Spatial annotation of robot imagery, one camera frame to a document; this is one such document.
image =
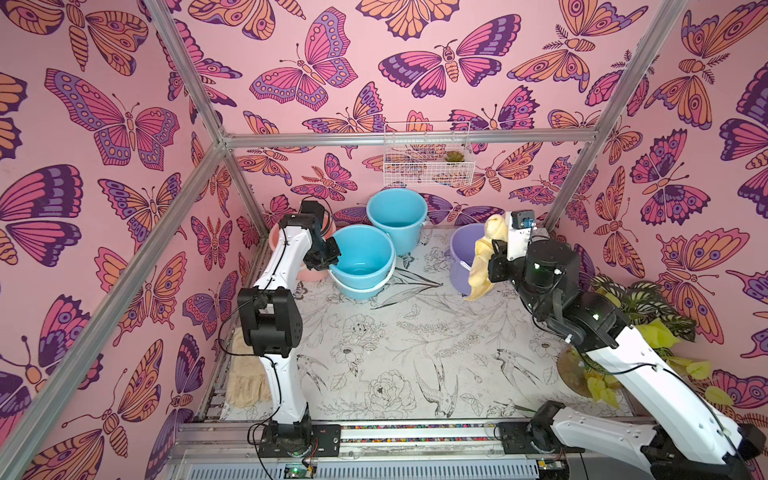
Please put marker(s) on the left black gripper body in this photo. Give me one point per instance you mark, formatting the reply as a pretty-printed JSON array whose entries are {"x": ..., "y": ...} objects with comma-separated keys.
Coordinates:
[{"x": 324, "y": 255}]

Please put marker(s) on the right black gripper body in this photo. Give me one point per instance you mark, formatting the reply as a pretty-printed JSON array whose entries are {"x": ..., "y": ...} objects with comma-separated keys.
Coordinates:
[{"x": 497, "y": 268}]

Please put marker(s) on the blue bucket white handle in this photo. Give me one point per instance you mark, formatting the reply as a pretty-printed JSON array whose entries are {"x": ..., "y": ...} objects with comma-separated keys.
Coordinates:
[{"x": 366, "y": 261}]

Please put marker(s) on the yellow microfiber cloth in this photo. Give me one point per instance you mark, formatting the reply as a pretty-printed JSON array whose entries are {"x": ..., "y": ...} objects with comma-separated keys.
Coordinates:
[{"x": 495, "y": 228}]

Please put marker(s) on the purple plastic bucket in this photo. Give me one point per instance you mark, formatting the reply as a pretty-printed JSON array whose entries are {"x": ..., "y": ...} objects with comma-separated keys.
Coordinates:
[{"x": 461, "y": 252}]

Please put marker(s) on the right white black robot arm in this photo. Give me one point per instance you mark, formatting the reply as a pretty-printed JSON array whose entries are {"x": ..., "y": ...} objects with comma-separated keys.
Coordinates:
[{"x": 689, "y": 439}]

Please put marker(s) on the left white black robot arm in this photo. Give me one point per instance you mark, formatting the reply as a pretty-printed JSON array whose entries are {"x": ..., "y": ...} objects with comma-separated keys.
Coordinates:
[{"x": 272, "y": 326}]

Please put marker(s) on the beige worn cloth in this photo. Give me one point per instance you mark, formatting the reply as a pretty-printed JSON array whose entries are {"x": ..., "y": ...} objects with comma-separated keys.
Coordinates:
[{"x": 247, "y": 383}]

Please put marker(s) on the green leafy potted plant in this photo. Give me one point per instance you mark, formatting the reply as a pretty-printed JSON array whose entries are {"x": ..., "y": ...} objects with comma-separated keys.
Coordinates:
[{"x": 660, "y": 325}]

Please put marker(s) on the small green succulent plant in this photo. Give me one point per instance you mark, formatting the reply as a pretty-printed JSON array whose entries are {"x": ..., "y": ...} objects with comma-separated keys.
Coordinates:
[{"x": 454, "y": 157}]

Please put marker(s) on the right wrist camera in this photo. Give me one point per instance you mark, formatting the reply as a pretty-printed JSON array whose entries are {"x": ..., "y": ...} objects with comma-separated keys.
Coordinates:
[{"x": 521, "y": 225}]

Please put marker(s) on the white wire wall basket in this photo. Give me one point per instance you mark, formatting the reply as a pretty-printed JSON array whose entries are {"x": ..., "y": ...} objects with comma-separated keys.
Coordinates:
[{"x": 414, "y": 158}]

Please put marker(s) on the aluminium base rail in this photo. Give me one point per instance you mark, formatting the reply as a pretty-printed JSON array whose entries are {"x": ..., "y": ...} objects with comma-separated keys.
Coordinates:
[{"x": 461, "y": 449}]

